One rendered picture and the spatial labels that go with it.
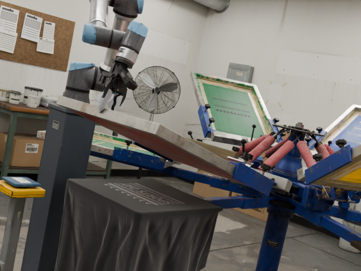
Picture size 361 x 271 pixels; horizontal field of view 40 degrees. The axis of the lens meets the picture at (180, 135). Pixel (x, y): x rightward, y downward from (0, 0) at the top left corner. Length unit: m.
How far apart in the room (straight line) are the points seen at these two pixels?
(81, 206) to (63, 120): 0.55
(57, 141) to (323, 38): 4.84
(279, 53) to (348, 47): 0.99
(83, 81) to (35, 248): 0.84
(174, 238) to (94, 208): 0.33
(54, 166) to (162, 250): 0.76
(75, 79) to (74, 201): 0.65
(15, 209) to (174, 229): 0.58
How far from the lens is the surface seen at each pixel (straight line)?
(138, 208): 1.78
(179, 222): 1.90
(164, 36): 7.25
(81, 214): 1.97
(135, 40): 1.84
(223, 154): 2.14
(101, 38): 1.93
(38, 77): 6.07
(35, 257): 2.55
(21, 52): 5.93
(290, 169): 2.84
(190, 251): 2.04
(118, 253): 1.84
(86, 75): 2.40
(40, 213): 2.51
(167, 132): 1.62
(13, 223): 1.85
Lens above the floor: 1.40
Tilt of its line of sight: 5 degrees down
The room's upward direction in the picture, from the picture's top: 12 degrees clockwise
